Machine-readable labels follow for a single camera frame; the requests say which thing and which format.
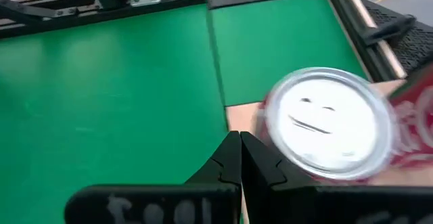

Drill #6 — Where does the red Coca-Cola can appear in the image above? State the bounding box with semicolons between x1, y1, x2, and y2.
256;66;396;184
385;60;433;167

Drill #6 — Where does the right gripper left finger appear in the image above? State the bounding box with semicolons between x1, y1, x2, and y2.
63;131;243;224

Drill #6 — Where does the green table mat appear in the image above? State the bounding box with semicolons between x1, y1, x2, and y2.
0;0;371;224

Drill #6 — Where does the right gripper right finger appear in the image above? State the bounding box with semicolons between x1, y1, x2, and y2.
240;131;433;224

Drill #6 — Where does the black perforated metal box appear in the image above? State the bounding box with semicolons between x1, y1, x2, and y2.
360;0;433;79

